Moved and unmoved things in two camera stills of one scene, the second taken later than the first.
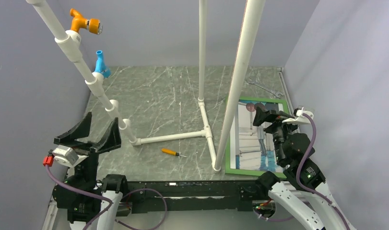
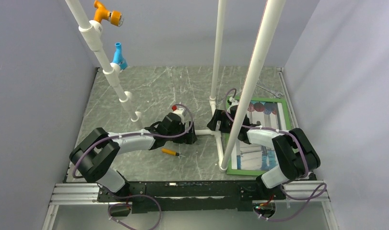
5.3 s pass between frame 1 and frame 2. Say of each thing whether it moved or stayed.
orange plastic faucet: moved
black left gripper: moved
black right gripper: moved
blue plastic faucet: moved
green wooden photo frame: stayed
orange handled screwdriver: stayed
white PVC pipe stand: moved
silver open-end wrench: stayed
